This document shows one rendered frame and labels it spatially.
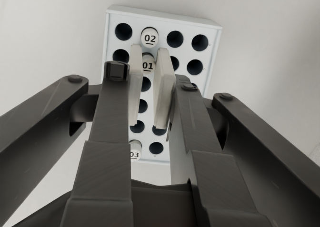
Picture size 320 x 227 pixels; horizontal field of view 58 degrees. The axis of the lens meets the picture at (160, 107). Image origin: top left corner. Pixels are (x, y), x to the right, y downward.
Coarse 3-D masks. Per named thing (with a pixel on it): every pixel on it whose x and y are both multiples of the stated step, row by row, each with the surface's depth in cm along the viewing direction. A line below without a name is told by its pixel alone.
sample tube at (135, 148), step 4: (132, 140) 25; (136, 140) 25; (132, 144) 24; (136, 144) 24; (140, 144) 25; (132, 148) 23; (136, 148) 23; (140, 148) 24; (132, 152) 23; (136, 152) 24; (140, 152) 24; (132, 156) 24; (136, 156) 24; (140, 156) 24; (132, 160) 24; (136, 160) 24
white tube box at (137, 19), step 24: (120, 24) 24; (144, 24) 21; (168, 24) 21; (192, 24) 21; (216, 24) 22; (120, 48) 21; (144, 48) 21; (168, 48) 22; (192, 48) 22; (216, 48) 21; (192, 72) 23; (144, 96) 23; (144, 120) 24; (144, 144) 25; (168, 144) 25
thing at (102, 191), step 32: (128, 64) 14; (128, 96) 12; (96, 128) 9; (128, 128) 10; (96, 160) 7; (128, 160) 7; (96, 192) 6; (128, 192) 6; (64, 224) 5; (96, 224) 5; (128, 224) 5
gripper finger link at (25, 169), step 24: (48, 96) 11; (72, 96) 12; (0, 120) 9; (24, 120) 9; (48, 120) 10; (0, 144) 8; (24, 144) 9; (48, 144) 10; (0, 168) 8; (24, 168) 9; (48, 168) 11; (0, 192) 8; (24, 192) 9; (0, 216) 8
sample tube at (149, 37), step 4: (148, 28) 21; (152, 28) 21; (144, 32) 20; (148, 32) 20; (152, 32) 20; (156, 32) 20; (144, 36) 20; (148, 36) 20; (152, 36) 20; (156, 36) 20; (144, 40) 20; (148, 40) 20; (152, 40) 20; (156, 40) 20; (144, 44) 20; (148, 44) 20; (152, 44) 20; (156, 44) 20
